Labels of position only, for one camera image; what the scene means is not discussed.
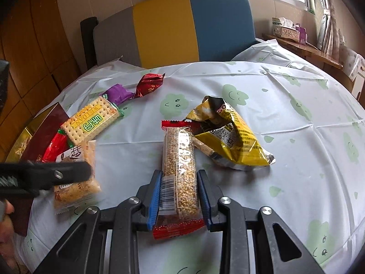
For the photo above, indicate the tan wafer snack packet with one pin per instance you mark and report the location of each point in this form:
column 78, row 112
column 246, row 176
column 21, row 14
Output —
column 206, row 149

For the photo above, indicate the green white box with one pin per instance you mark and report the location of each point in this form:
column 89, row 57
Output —
column 276, row 26

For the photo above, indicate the red chili snack packet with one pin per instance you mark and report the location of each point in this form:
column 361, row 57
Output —
column 55, row 147

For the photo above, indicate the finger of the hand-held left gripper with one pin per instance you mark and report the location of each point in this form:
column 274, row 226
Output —
column 68, row 171

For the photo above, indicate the purple snack packet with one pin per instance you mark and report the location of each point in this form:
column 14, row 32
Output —
column 118, row 94

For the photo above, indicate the yellow green cracker packet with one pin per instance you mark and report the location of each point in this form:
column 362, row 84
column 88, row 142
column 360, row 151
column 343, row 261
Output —
column 88, row 120

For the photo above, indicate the person's left hand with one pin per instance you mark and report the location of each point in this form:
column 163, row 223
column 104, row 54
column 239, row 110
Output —
column 5, row 209

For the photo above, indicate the white dotted bag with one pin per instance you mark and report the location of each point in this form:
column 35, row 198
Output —
column 352, row 62

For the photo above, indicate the wooden desk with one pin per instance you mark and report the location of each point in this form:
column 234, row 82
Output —
column 310, row 51

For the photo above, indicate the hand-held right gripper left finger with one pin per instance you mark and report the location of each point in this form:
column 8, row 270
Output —
column 152, row 205

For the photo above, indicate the clear grain bar packet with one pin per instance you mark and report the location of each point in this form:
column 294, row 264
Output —
column 179, row 162

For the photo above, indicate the maroon gold cardboard box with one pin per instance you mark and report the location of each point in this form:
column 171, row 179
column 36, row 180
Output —
column 42, row 131

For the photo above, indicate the patterned curtain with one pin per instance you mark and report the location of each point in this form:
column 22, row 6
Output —
column 330, row 20

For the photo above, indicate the grey yellow blue headboard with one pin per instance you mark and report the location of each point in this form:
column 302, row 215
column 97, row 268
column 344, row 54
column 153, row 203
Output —
column 165, row 28

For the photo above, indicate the yellow crumpled snack bag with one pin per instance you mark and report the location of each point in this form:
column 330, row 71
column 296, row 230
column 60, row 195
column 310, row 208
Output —
column 242, row 142

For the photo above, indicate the white green-print bed cover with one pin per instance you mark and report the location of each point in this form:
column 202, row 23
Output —
column 285, row 120

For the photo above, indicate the wooden cabinet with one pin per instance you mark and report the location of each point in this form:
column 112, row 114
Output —
column 360, row 87

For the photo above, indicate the orange rice crisp packet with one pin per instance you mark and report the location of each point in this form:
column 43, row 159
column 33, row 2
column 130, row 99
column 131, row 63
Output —
column 77, row 194

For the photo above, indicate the black post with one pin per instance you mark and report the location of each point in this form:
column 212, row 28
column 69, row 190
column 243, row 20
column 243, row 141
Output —
column 88, row 40

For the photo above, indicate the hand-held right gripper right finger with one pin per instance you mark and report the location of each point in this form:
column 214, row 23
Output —
column 204, row 199

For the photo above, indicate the small purple box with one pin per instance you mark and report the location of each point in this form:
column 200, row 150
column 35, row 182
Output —
column 302, row 34

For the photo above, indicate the red foil snack packet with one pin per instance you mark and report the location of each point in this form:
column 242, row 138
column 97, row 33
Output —
column 148, row 85

